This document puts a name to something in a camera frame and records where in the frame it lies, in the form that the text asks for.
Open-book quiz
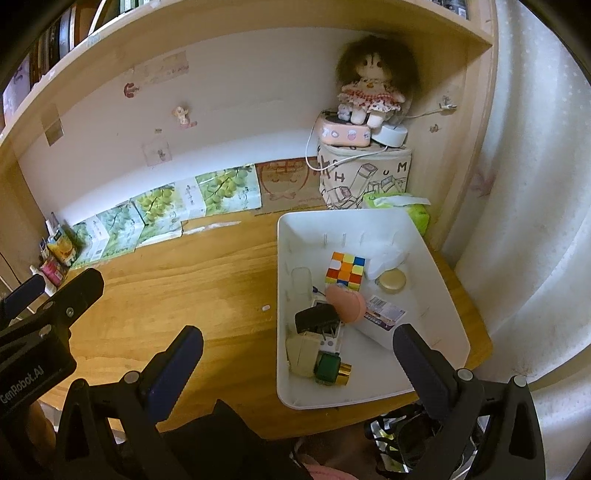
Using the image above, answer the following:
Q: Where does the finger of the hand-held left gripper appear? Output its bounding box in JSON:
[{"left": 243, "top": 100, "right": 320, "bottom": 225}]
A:
[
  {"left": 0, "top": 275, "right": 51, "bottom": 324},
  {"left": 18, "top": 268, "right": 105, "bottom": 335}
]

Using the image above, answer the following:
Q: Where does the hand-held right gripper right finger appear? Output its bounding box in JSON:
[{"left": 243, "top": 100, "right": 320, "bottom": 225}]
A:
[{"left": 392, "top": 323, "right": 546, "bottom": 480}]

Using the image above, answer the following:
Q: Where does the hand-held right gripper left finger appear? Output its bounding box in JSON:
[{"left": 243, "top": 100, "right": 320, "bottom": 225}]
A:
[{"left": 54, "top": 325, "right": 205, "bottom": 480}]

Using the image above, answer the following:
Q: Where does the white plastic tray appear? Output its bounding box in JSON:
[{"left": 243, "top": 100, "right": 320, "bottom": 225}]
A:
[{"left": 276, "top": 210, "right": 472, "bottom": 411}]

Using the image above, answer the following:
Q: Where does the white digital timer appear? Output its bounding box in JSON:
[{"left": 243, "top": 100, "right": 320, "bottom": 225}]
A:
[{"left": 308, "top": 298, "right": 346, "bottom": 354}]

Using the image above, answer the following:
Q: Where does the green perfume bottle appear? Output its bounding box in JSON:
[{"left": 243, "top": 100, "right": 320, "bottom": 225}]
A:
[{"left": 314, "top": 351, "right": 354, "bottom": 386}]

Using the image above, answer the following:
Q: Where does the white plastic piece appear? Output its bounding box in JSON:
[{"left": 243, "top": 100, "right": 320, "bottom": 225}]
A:
[{"left": 367, "top": 244, "right": 411, "bottom": 280}]

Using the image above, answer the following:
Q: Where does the multicoloured puzzle cube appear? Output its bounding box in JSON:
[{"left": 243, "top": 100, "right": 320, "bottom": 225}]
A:
[{"left": 323, "top": 251, "right": 366, "bottom": 292}]

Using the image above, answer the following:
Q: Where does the white spray bottle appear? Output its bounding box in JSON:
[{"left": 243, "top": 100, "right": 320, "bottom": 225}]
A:
[{"left": 30, "top": 264, "right": 58, "bottom": 294}]

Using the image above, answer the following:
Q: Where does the red can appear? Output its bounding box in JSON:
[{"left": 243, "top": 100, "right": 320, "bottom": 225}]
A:
[{"left": 39, "top": 258, "right": 69, "bottom": 287}]

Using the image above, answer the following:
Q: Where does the glossy black bag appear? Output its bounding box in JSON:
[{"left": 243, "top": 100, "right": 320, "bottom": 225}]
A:
[{"left": 364, "top": 405, "right": 462, "bottom": 475}]

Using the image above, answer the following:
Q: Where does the dark cloth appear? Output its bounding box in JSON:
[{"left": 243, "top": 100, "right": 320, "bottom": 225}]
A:
[{"left": 157, "top": 399, "right": 305, "bottom": 480}]

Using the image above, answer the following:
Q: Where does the pink cloth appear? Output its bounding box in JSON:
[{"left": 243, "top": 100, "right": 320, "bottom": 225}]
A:
[{"left": 302, "top": 463, "right": 352, "bottom": 480}]

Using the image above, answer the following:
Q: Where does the green tissue pack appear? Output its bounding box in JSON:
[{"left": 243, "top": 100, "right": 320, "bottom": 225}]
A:
[{"left": 362, "top": 191, "right": 432, "bottom": 235}]

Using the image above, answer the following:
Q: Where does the clear adhesive patch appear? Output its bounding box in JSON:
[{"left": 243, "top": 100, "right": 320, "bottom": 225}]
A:
[{"left": 44, "top": 104, "right": 65, "bottom": 144}]

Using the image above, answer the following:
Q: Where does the printed fabric bag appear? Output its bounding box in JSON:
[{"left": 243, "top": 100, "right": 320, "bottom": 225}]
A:
[{"left": 316, "top": 144, "right": 413, "bottom": 210}]

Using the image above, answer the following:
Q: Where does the cat print cardboard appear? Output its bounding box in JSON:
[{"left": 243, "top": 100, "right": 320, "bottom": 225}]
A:
[{"left": 254, "top": 159, "right": 326, "bottom": 215}]

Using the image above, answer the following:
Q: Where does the white lace curtain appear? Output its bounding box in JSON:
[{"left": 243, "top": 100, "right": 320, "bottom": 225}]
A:
[{"left": 438, "top": 0, "right": 591, "bottom": 393}]

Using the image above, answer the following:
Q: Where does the white round device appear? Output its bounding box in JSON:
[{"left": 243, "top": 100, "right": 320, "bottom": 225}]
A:
[{"left": 372, "top": 124, "right": 409, "bottom": 149}]

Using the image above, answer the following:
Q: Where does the pale paper strip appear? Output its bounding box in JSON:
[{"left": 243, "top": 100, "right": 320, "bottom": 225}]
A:
[{"left": 134, "top": 51, "right": 190, "bottom": 86}]

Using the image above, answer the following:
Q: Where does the pink spotted device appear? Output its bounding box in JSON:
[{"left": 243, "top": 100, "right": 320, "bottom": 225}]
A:
[{"left": 315, "top": 114, "right": 371, "bottom": 147}]

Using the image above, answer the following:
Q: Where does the brown haired rag doll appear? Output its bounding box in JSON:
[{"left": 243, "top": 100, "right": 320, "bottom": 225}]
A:
[{"left": 335, "top": 34, "right": 419, "bottom": 129}]

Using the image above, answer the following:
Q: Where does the wooden desk hutch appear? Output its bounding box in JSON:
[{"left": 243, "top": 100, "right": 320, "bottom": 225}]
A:
[{"left": 0, "top": 0, "right": 495, "bottom": 287}]

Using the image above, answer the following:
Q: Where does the square pink wall note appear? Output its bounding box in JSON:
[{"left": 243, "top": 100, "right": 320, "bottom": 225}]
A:
[{"left": 142, "top": 138, "right": 171, "bottom": 167}]

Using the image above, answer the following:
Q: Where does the white looped cable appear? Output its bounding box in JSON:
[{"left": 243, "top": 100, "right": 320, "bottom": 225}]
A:
[{"left": 305, "top": 127, "right": 402, "bottom": 174}]

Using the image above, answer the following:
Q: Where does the thin white cable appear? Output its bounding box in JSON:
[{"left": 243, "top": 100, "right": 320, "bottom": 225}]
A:
[{"left": 406, "top": 102, "right": 459, "bottom": 121}]

